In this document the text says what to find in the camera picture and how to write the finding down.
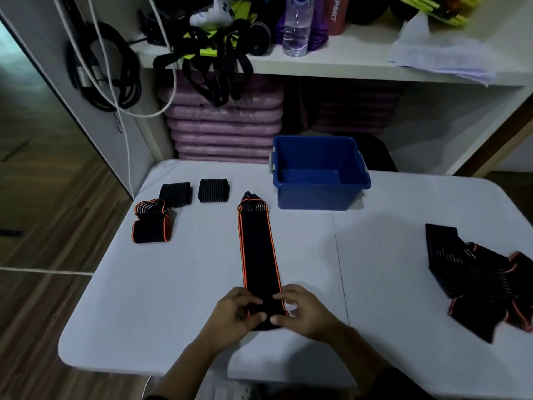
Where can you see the person's right hand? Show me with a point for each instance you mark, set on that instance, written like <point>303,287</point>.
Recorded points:
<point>314,320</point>

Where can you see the person's left hand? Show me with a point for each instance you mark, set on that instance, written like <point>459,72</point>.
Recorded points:
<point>231,324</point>

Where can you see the blue plastic bin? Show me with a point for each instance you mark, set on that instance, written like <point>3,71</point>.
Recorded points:
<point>320,197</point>

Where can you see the person's right forearm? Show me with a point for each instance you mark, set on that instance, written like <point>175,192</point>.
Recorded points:
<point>362,362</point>

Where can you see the person's left forearm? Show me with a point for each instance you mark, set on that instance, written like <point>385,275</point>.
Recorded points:
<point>187,370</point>

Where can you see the person's white shoe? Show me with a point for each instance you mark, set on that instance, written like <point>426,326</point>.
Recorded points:
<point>231,391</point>

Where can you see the black chair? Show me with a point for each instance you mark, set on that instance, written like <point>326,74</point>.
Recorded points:
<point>377,156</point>

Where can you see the stack of pink mats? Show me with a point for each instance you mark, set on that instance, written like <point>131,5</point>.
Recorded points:
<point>225,129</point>
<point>354,116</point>

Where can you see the wooden door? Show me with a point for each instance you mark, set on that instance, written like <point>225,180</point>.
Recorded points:
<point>495,149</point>

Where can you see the white shelf unit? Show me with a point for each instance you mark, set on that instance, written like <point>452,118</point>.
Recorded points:
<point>354,66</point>

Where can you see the clear plastic water bottle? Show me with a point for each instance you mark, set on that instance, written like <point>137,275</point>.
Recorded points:
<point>296,37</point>

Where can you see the purple bottle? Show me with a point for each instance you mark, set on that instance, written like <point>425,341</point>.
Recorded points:
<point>318,35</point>

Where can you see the black cylindrical roller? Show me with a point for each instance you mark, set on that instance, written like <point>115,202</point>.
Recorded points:
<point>260,39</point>

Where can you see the white paper sheets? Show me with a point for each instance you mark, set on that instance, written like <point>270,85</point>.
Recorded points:
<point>441,56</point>

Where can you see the pink sport bottle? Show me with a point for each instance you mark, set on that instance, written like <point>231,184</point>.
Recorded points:
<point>335,16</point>

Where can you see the white handheld controller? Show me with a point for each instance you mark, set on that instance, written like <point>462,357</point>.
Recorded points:
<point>210,18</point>

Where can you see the black round bag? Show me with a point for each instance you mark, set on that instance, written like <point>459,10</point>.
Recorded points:
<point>366,12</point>

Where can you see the yellow orange agility ladder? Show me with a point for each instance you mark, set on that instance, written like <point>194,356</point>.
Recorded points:
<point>441,10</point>

